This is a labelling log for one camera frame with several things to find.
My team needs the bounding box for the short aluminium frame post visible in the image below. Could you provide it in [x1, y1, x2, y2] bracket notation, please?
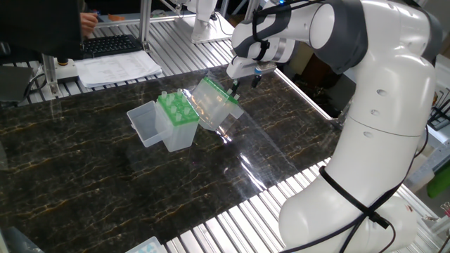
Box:
[41, 54, 60, 99]

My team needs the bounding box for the black marble pattern board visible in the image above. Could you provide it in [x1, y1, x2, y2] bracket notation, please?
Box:
[0, 57, 344, 253]

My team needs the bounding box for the beige cardboard panel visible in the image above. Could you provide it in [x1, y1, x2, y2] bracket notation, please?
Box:
[290, 41, 314, 75]

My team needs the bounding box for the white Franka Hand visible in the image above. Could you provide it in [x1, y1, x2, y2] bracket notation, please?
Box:
[225, 56, 279, 97]

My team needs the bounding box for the bare person hand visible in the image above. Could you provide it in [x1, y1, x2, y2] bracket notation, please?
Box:
[79, 12, 100, 39]

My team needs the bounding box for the grey rounded object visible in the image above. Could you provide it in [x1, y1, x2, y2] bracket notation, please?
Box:
[0, 226, 45, 253]

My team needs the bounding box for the clear tip box green rack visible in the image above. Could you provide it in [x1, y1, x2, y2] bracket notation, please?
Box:
[126, 91, 200, 153]
[191, 76, 245, 132]

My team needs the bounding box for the black arm strap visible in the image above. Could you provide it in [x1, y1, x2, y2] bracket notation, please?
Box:
[319, 165, 391, 229]

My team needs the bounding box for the black wire rack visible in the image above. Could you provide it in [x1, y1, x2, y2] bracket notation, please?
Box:
[427, 87, 450, 131]

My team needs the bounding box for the green flat object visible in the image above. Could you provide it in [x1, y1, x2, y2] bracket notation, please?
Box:
[427, 164, 450, 200]

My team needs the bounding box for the tall aluminium frame post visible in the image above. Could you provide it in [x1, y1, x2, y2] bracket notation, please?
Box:
[138, 0, 153, 53]

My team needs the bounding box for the black computer monitor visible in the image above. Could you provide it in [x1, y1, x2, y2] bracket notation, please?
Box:
[0, 0, 84, 61]

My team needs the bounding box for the black flat box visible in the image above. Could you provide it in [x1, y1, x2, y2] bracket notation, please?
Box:
[0, 65, 35, 103]

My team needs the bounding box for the black camera cable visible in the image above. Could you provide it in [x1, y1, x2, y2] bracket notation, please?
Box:
[251, 0, 429, 253]

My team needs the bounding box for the white paper stack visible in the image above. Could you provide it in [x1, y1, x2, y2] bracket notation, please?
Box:
[74, 50, 164, 89]

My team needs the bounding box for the clear tip box blue rack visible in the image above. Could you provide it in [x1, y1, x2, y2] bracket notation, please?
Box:
[125, 235, 166, 253]

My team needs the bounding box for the black keyboard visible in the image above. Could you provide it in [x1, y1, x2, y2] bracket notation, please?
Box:
[82, 34, 144, 60]

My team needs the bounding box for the diagonal aluminium strut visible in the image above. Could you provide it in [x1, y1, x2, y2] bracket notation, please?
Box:
[330, 100, 352, 131]

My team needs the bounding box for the white stand base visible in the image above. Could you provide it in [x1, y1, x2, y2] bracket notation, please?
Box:
[55, 58, 80, 85]

